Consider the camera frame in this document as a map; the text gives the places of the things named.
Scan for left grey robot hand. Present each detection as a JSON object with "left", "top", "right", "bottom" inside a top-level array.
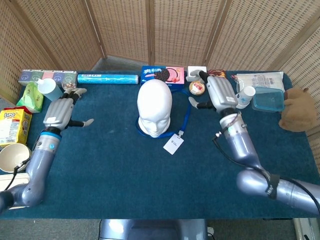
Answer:
[{"left": 42, "top": 87, "right": 95, "bottom": 131}]

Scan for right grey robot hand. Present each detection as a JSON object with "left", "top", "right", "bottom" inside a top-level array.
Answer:
[{"left": 187, "top": 70, "right": 245, "bottom": 113}]

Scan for blue lanyard with ID badge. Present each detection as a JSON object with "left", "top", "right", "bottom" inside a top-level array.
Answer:
[{"left": 134, "top": 89, "right": 192, "bottom": 156}]

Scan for brown chocolate snack packet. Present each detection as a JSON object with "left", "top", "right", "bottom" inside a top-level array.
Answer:
[{"left": 207, "top": 69, "right": 227, "bottom": 80}]

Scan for pale plain paper cup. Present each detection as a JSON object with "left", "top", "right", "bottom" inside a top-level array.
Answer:
[{"left": 36, "top": 78, "right": 65, "bottom": 102}]

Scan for stacked flower print paper cups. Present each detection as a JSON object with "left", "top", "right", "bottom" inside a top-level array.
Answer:
[{"left": 234, "top": 85, "right": 257, "bottom": 110}]

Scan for round gold tin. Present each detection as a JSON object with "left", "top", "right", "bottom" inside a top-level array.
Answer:
[{"left": 188, "top": 80, "right": 207, "bottom": 96}]

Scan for green wet wipes pack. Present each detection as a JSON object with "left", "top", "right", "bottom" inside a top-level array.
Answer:
[{"left": 16, "top": 81, "right": 45, "bottom": 114}]

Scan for white carton box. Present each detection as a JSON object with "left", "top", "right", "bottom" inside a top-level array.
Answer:
[{"left": 187, "top": 65, "right": 208, "bottom": 82}]

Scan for clear jar of biscuit sticks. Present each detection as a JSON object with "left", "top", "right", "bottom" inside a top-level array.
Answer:
[{"left": 61, "top": 75, "right": 78, "bottom": 91}]

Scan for white plastic bag packet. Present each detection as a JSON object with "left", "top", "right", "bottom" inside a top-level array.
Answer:
[{"left": 234, "top": 71, "right": 286, "bottom": 92}]

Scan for multicolour tissue pack box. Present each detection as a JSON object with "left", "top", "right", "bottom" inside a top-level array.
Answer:
[{"left": 18, "top": 69, "right": 78, "bottom": 89}]

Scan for clear container with blue lid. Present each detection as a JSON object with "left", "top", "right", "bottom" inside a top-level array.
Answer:
[{"left": 251, "top": 86, "right": 285, "bottom": 113}]

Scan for yellow biscuit bag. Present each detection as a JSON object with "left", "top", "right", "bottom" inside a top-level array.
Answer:
[{"left": 0, "top": 106, "right": 33, "bottom": 147}]

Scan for blue pink cookie box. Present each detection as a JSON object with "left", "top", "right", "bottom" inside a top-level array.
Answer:
[{"left": 140, "top": 65, "right": 186, "bottom": 90}]

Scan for beige bowl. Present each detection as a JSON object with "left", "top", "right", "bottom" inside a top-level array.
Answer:
[{"left": 0, "top": 143, "right": 33, "bottom": 174}]

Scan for white foam mannequin head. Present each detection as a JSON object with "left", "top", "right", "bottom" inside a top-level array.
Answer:
[{"left": 136, "top": 79, "right": 173, "bottom": 139}]

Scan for brown plush toy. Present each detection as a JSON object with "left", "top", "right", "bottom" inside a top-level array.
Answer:
[{"left": 278, "top": 87, "right": 318, "bottom": 133}]

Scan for teal table cloth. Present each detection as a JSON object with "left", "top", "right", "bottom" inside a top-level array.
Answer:
[{"left": 0, "top": 70, "right": 320, "bottom": 221}]

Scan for beige pulp lunch box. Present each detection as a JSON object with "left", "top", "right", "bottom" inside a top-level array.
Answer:
[{"left": 0, "top": 172, "right": 30, "bottom": 192}]

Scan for woven bamboo folding screen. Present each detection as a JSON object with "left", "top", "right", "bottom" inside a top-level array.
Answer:
[{"left": 0, "top": 0, "right": 320, "bottom": 166}]

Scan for grey-blue robot torso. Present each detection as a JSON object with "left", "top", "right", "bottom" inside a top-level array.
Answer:
[{"left": 98, "top": 218, "right": 210, "bottom": 240}]

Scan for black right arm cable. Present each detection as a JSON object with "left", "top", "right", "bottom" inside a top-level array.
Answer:
[{"left": 211, "top": 113, "right": 320, "bottom": 208}]

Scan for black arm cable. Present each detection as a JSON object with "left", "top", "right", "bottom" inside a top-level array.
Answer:
[
  {"left": 211, "top": 113, "right": 320, "bottom": 208},
  {"left": 3, "top": 159, "right": 32, "bottom": 192}
]

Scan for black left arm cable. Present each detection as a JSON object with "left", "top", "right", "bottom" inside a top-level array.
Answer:
[{"left": 3, "top": 159, "right": 32, "bottom": 192}]

